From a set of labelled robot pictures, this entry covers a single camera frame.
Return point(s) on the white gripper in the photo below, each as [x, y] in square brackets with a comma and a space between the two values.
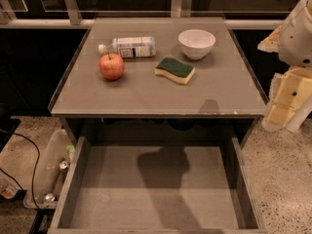
[296, 39]

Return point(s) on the green and yellow sponge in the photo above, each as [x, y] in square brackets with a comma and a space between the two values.
[175, 70]

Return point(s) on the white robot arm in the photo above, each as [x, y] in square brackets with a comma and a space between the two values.
[290, 94]

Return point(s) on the open grey top drawer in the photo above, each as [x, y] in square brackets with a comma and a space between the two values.
[154, 187]

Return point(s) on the grey cabinet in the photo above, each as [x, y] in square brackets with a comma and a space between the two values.
[223, 85]

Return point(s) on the white ceramic bowl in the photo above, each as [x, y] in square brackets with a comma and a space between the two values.
[196, 43]

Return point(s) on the clear plastic water bottle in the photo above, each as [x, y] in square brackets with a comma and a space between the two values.
[130, 47]

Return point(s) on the red apple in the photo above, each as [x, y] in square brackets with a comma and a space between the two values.
[111, 66]

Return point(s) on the green capped bottle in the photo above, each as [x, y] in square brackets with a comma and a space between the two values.
[70, 149]

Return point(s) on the clear plastic storage bin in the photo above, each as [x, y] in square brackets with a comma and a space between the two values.
[48, 178]

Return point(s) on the silver can upper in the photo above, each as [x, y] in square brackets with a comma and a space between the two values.
[63, 166]

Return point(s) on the silver can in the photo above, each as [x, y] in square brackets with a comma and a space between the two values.
[63, 166]
[50, 197]

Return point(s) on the silver can lower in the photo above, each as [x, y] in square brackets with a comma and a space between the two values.
[50, 197]

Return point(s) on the metal railing frame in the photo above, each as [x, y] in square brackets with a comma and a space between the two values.
[57, 14]

